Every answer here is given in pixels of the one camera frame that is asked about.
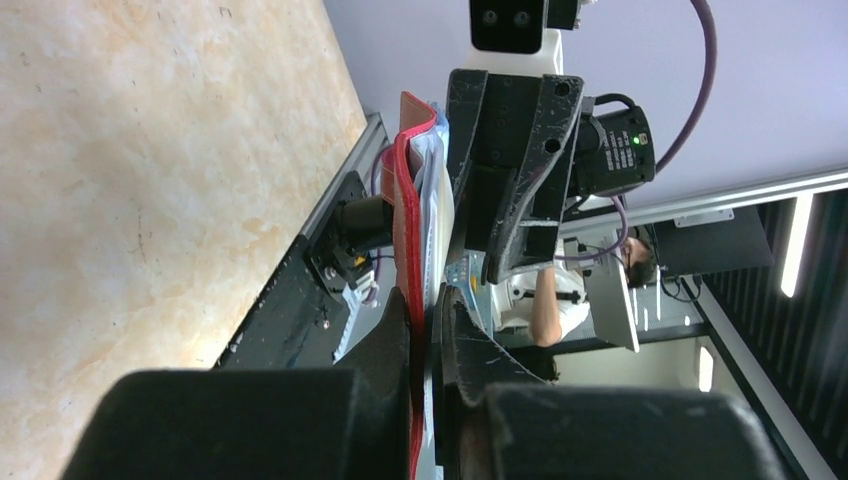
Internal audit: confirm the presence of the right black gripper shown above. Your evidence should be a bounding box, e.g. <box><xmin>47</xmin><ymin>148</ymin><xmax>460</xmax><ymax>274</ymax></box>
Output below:
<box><xmin>447</xmin><ymin>69</ymin><xmax>656</xmax><ymax>283</ymax></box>

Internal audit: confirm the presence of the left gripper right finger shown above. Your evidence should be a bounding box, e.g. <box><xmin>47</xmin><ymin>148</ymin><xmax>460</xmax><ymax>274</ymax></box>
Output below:
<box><xmin>431</xmin><ymin>284</ymin><xmax>790</xmax><ymax>480</ymax></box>

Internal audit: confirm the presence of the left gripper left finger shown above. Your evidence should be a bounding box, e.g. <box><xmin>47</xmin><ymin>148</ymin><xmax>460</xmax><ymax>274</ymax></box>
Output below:
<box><xmin>63</xmin><ymin>289</ymin><xmax>411</xmax><ymax>479</ymax></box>

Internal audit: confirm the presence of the red leather card holder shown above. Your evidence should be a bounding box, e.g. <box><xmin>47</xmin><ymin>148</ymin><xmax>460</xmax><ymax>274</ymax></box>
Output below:
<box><xmin>382</xmin><ymin>91</ymin><xmax>454</xmax><ymax>479</ymax></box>

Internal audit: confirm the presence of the seated person in background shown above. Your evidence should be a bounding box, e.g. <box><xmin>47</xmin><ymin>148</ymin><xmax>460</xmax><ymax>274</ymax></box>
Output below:
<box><xmin>494</xmin><ymin>236</ymin><xmax>657</xmax><ymax>347</ymax></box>

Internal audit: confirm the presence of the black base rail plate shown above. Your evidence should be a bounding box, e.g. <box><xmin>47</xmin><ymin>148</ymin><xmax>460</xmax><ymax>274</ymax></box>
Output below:
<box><xmin>214</xmin><ymin>172</ymin><xmax>390</xmax><ymax>370</ymax></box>

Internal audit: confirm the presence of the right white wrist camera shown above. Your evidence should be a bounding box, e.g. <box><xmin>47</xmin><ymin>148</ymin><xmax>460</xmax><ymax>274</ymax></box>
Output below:
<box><xmin>463</xmin><ymin>0</ymin><xmax>588</xmax><ymax>77</ymax></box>

